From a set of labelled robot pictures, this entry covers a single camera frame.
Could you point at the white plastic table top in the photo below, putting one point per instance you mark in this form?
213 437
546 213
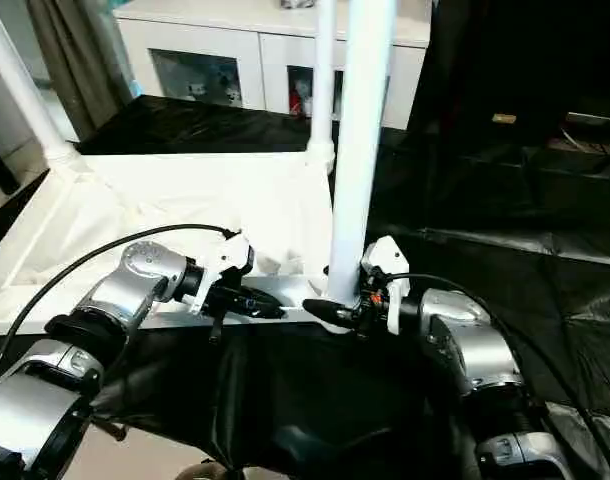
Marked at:
160 200

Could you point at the white plastic table leg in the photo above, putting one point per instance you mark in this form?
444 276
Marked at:
25 90
360 125
322 75

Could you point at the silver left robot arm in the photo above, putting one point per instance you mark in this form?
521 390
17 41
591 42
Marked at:
130 280

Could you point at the black plastic mat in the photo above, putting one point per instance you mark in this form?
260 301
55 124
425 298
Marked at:
310 390

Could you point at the black stand leg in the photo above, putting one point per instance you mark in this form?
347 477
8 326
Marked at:
112 430

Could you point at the white glass-door cabinet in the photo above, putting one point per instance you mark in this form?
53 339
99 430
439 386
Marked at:
205 35

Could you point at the grey-brown curtain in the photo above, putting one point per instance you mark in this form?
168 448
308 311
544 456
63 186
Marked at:
80 65

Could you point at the black box with yellow label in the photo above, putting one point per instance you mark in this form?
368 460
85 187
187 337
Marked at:
485 55

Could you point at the dark crumpled object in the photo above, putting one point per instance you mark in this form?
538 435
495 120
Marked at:
297 3

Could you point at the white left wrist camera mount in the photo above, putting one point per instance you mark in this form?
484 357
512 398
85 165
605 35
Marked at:
225 260

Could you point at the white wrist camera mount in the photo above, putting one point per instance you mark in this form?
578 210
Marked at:
225 260
390 260

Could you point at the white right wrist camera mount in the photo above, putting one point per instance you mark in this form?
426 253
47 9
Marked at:
390 260

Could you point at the dark metal rail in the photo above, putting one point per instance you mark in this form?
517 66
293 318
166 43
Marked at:
595 120

